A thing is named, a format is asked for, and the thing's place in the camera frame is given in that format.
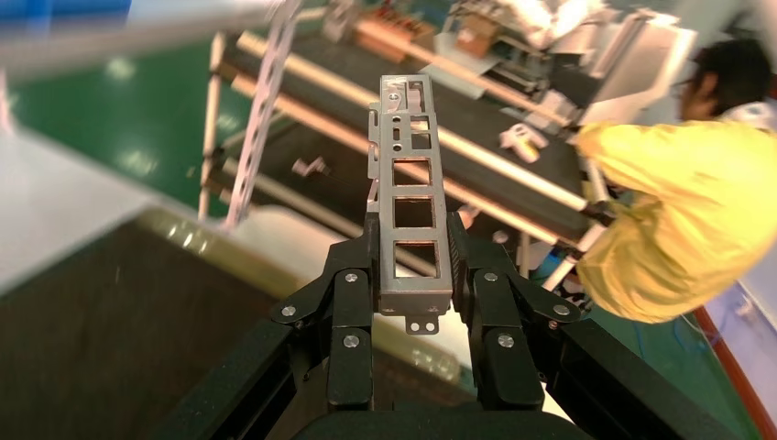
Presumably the person in yellow coat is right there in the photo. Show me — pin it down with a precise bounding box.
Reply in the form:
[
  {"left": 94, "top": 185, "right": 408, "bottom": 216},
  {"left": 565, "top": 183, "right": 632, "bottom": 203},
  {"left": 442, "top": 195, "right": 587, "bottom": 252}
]
[{"left": 573, "top": 38, "right": 777, "bottom": 326}]

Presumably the small grey bracket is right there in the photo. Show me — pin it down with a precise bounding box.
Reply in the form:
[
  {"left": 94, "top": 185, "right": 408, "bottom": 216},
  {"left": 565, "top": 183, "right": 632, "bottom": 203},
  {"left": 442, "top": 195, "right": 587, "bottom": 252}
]
[{"left": 290, "top": 156, "right": 330, "bottom": 179}]

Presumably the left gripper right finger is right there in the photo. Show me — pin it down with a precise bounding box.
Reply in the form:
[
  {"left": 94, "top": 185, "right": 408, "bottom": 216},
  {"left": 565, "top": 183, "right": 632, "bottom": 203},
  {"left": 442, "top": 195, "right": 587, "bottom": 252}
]
[{"left": 446, "top": 212, "right": 581, "bottom": 411}]

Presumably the white plastic bracket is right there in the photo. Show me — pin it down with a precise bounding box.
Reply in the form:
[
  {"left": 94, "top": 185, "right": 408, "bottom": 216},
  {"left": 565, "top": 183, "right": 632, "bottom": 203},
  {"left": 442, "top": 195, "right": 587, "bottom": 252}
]
[{"left": 499, "top": 122, "right": 549, "bottom": 164}]

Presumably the grey bracket with square holes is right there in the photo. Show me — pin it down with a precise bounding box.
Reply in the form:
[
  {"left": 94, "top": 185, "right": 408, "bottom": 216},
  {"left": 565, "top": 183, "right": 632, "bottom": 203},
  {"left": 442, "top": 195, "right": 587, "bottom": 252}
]
[{"left": 366, "top": 73, "right": 455, "bottom": 336}]

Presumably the large blue plastic bin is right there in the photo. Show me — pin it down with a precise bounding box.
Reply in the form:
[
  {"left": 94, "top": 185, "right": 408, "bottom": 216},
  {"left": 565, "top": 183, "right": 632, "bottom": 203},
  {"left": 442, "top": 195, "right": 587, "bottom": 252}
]
[{"left": 0, "top": 0, "right": 132, "bottom": 20}]

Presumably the white perforated metal rack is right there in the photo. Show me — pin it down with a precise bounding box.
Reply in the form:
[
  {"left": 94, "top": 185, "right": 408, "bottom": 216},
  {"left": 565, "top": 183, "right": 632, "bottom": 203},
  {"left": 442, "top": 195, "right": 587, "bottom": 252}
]
[{"left": 0, "top": 0, "right": 305, "bottom": 233}]

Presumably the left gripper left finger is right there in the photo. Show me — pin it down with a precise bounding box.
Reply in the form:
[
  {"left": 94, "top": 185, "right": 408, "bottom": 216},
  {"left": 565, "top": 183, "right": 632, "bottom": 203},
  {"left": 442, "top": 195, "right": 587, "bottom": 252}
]
[{"left": 269, "top": 212, "right": 381, "bottom": 409}]

